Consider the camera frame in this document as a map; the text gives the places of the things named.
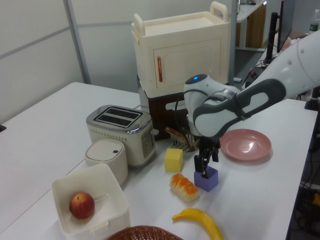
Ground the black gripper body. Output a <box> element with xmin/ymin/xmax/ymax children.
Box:
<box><xmin>198</xmin><ymin>135</ymin><xmax>222</xmax><ymax>154</ymax></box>

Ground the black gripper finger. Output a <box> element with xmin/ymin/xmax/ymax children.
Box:
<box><xmin>193</xmin><ymin>149</ymin><xmax>210</xmax><ymax>179</ymax></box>
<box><xmin>211</xmin><ymin>146</ymin><xmax>221</xmax><ymax>163</ymax></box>

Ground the purple cube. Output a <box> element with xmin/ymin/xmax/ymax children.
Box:
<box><xmin>193</xmin><ymin>166</ymin><xmax>219</xmax><ymax>193</ymax></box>

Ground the yellow cube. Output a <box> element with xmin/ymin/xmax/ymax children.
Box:
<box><xmin>164</xmin><ymin>147</ymin><xmax>184</xmax><ymax>172</ymax></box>

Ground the pink plate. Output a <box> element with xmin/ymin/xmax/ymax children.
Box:
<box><xmin>219</xmin><ymin>128</ymin><xmax>273</xmax><ymax>162</ymax></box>

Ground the metal toast rack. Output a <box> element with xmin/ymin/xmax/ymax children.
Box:
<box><xmin>170</xmin><ymin>129</ymin><xmax>196</xmax><ymax>153</ymax></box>

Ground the orange topped toy bread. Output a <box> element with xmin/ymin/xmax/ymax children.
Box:
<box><xmin>169</xmin><ymin>173</ymin><xmax>200</xmax><ymax>203</ymax></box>

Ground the dark brown wooden crate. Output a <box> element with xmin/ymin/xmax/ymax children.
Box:
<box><xmin>147</xmin><ymin>81</ymin><xmax>230</xmax><ymax>142</ymax></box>

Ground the yellow banana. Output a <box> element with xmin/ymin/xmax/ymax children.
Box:
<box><xmin>171</xmin><ymin>207</ymin><xmax>225</xmax><ymax>240</ymax></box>

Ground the cream silver toaster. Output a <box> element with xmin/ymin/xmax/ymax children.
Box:
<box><xmin>85</xmin><ymin>104</ymin><xmax>160</xmax><ymax>169</ymax></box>

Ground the cream toy cabinet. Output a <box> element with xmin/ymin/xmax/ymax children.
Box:
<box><xmin>130</xmin><ymin>0</ymin><xmax>231</xmax><ymax>99</ymax></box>

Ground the brown wicker basket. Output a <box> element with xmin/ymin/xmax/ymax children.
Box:
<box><xmin>107</xmin><ymin>225</ymin><xmax>186</xmax><ymax>240</ymax></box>

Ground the small white lidded bin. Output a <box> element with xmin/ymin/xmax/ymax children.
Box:
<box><xmin>84</xmin><ymin>139</ymin><xmax>129</xmax><ymax>186</ymax></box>

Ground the white square container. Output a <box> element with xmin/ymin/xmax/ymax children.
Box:
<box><xmin>51</xmin><ymin>163</ymin><xmax>131</xmax><ymax>240</ymax></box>

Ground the black clamp pole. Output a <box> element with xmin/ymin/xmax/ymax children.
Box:
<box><xmin>303</xmin><ymin>86</ymin><xmax>320</xmax><ymax>111</ymax></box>

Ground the black monitor stand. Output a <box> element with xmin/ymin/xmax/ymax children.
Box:
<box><xmin>263</xmin><ymin>11</ymin><xmax>280</xmax><ymax>65</ymax></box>

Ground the wooden desk with white top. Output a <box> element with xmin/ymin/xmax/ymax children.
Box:
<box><xmin>235</xmin><ymin>0</ymin><xmax>268</xmax><ymax>50</ymax></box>

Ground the red apple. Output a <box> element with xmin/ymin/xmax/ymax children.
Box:
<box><xmin>69</xmin><ymin>191</ymin><xmax>96</xmax><ymax>220</ymax></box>

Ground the black monitor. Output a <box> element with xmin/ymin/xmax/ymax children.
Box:
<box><xmin>276</xmin><ymin>0</ymin><xmax>294</xmax><ymax>54</ymax></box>

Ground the black electronics box with cables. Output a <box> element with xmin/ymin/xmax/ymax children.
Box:
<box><xmin>244</xmin><ymin>67</ymin><xmax>270</xmax><ymax>88</ymax></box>

